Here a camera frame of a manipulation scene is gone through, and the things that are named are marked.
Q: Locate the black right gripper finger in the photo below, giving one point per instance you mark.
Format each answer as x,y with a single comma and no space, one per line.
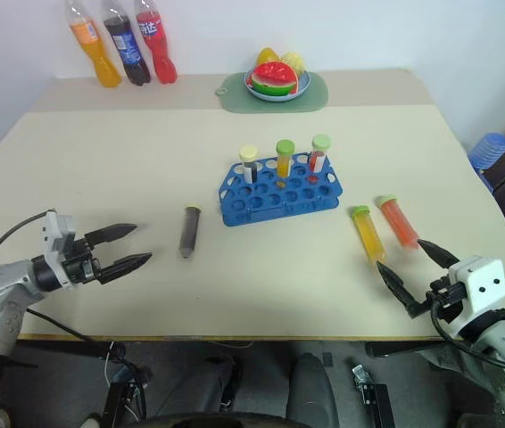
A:
397,287
437,253

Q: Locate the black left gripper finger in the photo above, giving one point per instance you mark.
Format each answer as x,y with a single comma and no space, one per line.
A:
125,264
112,232

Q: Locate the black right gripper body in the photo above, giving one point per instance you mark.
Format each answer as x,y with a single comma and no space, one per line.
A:
443,292

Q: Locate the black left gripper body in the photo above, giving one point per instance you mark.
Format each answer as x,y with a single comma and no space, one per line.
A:
78,260

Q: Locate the orange-red liquid tube green cap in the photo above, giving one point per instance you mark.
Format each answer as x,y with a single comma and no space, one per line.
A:
399,223

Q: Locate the yellow liquid tube green cap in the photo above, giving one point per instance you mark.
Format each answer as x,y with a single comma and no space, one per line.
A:
370,234
284,160

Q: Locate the dark tube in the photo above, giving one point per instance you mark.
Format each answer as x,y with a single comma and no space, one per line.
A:
189,232

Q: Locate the blue test tube rack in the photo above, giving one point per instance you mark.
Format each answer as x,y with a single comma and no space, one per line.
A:
279,191

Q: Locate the black liquid tube yellow cap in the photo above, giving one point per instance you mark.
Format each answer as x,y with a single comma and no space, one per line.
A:
249,166

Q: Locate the red liquid tube green cap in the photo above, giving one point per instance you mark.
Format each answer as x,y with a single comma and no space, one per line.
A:
319,156

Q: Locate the blue stacked stools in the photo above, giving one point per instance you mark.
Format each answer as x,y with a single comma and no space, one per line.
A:
486,153

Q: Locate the dark rounded robot leg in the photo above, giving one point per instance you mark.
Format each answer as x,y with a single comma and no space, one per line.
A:
312,388
203,392

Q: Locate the orange soda bottle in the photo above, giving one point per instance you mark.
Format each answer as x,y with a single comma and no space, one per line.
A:
98,53

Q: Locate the dark cola bottle blue label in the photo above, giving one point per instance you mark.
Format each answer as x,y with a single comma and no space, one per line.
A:
127,49

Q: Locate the red soda bottle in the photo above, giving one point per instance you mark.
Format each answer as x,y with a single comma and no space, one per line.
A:
156,44

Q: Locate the green cutting mat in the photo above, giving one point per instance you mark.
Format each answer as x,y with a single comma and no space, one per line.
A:
275,96

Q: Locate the light blue plate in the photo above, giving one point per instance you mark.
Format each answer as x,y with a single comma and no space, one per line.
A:
277,91

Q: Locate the toy watermelon slice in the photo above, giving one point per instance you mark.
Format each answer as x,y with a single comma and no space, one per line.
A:
275,80

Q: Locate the yellow toy fruit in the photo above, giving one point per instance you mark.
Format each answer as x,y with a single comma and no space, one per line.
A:
267,56

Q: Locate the pale yellow toy pineapple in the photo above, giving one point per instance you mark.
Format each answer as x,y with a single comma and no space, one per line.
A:
295,62

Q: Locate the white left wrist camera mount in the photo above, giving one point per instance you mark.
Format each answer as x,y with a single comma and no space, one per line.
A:
56,238

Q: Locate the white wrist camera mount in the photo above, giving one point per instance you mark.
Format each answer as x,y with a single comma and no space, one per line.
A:
477,290
56,238

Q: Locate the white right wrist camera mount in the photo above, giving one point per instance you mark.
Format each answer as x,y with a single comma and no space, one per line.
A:
477,290

